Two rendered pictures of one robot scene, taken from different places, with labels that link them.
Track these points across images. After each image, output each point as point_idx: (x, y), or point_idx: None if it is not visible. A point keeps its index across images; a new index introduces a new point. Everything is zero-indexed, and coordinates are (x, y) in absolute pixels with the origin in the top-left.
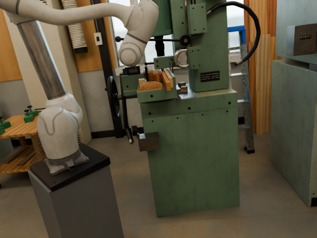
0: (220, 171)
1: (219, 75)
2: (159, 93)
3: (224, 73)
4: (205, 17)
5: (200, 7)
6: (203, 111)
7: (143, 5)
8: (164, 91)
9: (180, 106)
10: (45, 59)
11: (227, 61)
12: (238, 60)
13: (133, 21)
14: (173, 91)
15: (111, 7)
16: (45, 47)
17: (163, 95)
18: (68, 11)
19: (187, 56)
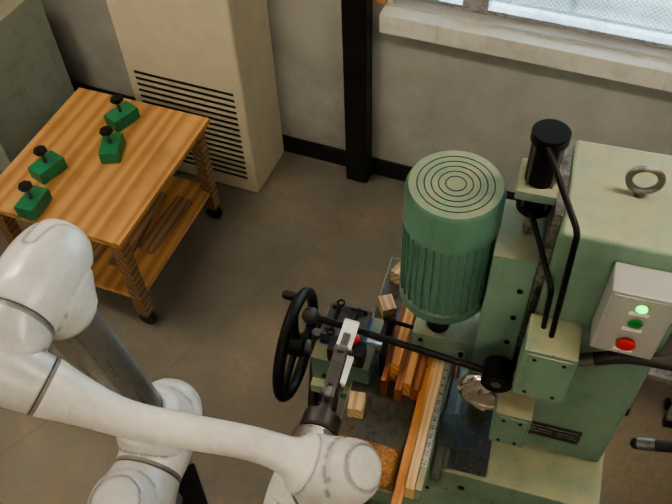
0: None
1: (578, 438)
2: (376, 494)
3: (595, 440)
4: (566, 382)
5: (557, 364)
6: (496, 501)
7: (333, 489)
8: (388, 496)
9: (440, 478)
10: (108, 385)
11: (613, 428)
12: (645, 443)
13: (302, 500)
14: (411, 503)
15: (252, 459)
16: (108, 366)
17: (385, 499)
18: (148, 433)
19: (495, 398)
